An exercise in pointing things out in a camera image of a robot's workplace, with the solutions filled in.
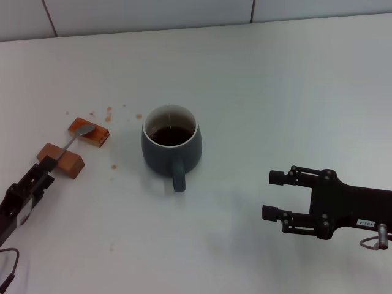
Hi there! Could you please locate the grey ceramic mug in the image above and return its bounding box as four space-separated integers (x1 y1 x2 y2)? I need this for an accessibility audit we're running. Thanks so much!
141 104 203 194

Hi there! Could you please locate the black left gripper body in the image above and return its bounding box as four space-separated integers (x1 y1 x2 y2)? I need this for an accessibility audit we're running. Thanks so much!
0 182 34 246

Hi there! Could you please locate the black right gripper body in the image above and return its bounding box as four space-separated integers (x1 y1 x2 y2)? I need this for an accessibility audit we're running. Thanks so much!
309 170 392 241

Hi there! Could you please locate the orange grooved wooden block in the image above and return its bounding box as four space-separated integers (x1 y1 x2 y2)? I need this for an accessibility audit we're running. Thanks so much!
67 117 110 149

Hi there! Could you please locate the dark coffee liquid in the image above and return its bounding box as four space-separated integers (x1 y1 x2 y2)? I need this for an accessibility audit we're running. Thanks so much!
149 127 194 147

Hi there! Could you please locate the brown wooden block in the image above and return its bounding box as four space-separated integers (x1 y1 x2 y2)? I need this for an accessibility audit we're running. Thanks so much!
36 142 85 180

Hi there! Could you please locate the pink handled metal spoon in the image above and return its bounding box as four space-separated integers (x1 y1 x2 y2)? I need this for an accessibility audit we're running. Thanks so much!
55 124 96 160

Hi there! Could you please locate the right gripper cable with plug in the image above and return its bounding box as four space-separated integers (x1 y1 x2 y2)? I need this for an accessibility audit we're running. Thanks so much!
360 223 392 251

